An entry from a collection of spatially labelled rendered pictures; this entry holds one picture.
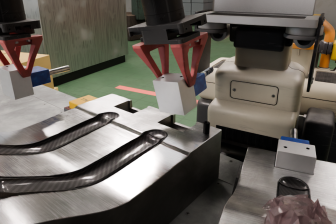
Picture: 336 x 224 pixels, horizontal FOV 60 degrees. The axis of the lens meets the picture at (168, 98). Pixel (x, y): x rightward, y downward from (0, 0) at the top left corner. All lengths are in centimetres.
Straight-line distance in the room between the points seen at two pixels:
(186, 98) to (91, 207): 21
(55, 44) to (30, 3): 48
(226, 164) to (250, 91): 29
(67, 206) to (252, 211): 18
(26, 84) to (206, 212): 39
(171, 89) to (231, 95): 39
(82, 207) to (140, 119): 22
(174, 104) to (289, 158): 18
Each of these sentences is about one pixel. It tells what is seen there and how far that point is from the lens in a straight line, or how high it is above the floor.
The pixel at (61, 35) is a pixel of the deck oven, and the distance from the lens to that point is 363.
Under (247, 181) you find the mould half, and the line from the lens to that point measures 42.
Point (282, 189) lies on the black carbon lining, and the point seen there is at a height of 85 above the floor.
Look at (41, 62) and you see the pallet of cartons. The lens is 291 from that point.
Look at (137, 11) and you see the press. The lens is 642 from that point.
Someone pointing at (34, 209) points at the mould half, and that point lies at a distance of 29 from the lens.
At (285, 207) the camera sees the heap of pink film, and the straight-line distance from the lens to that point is 31.
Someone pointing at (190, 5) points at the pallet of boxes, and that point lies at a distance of 906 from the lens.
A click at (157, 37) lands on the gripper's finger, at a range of 41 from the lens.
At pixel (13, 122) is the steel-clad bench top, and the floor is 80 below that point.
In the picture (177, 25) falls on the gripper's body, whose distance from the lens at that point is 38.
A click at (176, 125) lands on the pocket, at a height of 87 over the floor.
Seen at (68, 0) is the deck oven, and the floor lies 95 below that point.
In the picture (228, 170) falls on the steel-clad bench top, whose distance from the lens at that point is 53.
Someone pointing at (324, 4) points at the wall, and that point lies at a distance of 923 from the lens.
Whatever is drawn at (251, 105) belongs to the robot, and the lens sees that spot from 80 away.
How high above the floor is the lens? 110
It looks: 21 degrees down
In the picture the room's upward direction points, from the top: straight up
